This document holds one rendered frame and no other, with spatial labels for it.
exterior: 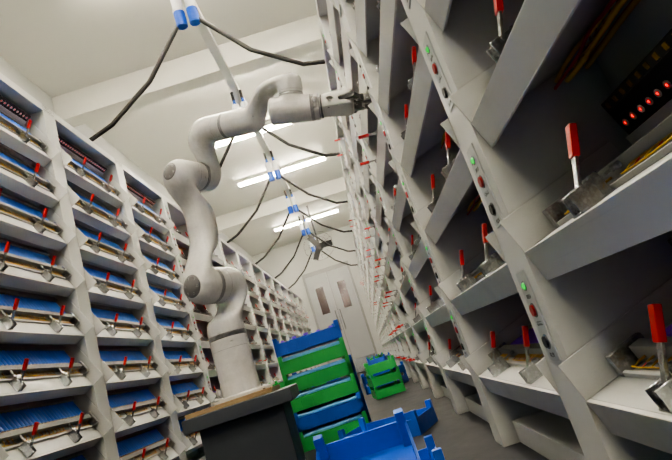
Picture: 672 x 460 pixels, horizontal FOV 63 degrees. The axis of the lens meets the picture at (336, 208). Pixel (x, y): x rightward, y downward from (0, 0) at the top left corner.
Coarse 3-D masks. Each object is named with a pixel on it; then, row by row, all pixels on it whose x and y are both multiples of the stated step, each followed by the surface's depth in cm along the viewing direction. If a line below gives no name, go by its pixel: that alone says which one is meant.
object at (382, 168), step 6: (372, 108) 164; (378, 120) 164; (378, 126) 168; (378, 132) 173; (378, 138) 177; (384, 138) 171; (378, 144) 182; (384, 144) 175; (378, 150) 188; (384, 150) 180; (378, 156) 193; (384, 156) 185; (390, 156) 202; (378, 162) 199; (384, 162) 191; (372, 168) 222; (378, 168) 205; (384, 168) 197; (390, 168) 216; (372, 174) 222; (378, 174) 212; (384, 174) 204; (378, 180) 219
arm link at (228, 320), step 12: (228, 276) 180; (240, 276) 186; (228, 288) 179; (240, 288) 183; (228, 300) 182; (240, 300) 181; (216, 312) 185; (228, 312) 177; (240, 312) 178; (216, 324) 173; (228, 324) 173; (240, 324) 175; (216, 336) 172
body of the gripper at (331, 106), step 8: (320, 96) 170; (328, 96) 168; (336, 96) 167; (320, 104) 169; (328, 104) 168; (336, 104) 167; (344, 104) 168; (352, 104) 168; (328, 112) 171; (336, 112) 172; (344, 112) 172; (352, 112) 174
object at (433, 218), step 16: (448, 128) 86; (448, 144) 104; (448, 160) 103; (464, 160) 87; (432, 176) 130; (448, 176) 99; (464, 176) 92; (432, 192) 130; (448, 192) 105; (464, 192) 97; (432, 208) 128; (448, 208) 112; (432, 224) 132; (432, 240) 143
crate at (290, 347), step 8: (336, 320) 245; (328, 328) 243; (336, 328) 244; (304, 336) 242; (312, 336) 242; (320, 336) 242; (328, 336) 242; (336, 336) 243; (280, 344) 240; (288, 344) 241; (296, 344) 241; (304, 344) 241; (312, 344) 241; (320, 344) 249; (280, 352) 240; (288, 352) 240; (296, 352) 250
